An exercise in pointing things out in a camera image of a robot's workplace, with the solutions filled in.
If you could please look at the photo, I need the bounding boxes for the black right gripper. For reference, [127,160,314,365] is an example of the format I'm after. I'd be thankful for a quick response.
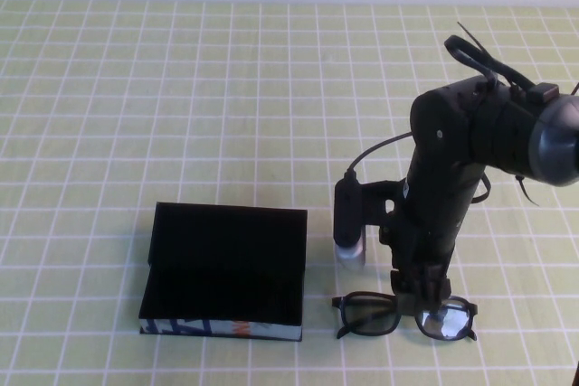
[378,207,459,315]

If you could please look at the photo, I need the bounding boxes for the black framed glasses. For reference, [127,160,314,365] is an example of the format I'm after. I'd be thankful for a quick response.
[331,290,479,343]

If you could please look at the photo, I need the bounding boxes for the black printed glasses case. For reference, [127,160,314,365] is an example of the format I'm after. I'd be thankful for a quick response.
[138,202,309,343]

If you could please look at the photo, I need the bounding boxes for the black zip tie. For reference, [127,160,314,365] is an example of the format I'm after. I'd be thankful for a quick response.
[515,175,542,209]
[456,21,489,51]

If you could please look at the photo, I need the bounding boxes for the green checked tablecloth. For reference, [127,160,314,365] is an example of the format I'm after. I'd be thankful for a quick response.
[0,0,579,386]

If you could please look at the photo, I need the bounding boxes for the right camera mount bracket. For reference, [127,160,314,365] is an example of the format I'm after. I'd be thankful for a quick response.
[359,180,409,229]

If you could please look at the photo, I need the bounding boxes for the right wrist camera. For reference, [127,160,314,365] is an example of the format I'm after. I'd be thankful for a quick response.
[333,175,367,273]

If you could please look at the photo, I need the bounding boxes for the right camera black cable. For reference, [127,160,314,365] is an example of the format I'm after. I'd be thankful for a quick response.
[346,34,539,205]

